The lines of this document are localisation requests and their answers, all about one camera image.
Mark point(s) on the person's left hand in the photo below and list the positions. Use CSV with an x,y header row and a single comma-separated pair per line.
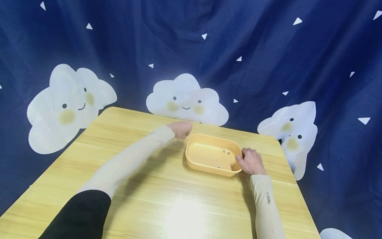
x,y
181,128

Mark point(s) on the person's right hand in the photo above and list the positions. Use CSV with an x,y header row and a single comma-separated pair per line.
x,y
252,163

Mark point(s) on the person's right fingers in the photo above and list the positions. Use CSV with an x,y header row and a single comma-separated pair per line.
x,y
249,152

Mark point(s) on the person's right thumb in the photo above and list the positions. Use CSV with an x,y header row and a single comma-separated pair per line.
x,y
239,160

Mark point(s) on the person's left fingers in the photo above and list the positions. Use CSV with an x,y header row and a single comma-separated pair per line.
x,y
186,132

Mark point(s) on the yellow plastic tray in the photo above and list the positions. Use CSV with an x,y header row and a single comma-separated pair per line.
x,y
212,154

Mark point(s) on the person's right forearm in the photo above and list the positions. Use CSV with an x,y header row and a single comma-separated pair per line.
x,y
266,207

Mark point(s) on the person's left forearm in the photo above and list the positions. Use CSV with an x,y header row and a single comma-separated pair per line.
x,y
113,179

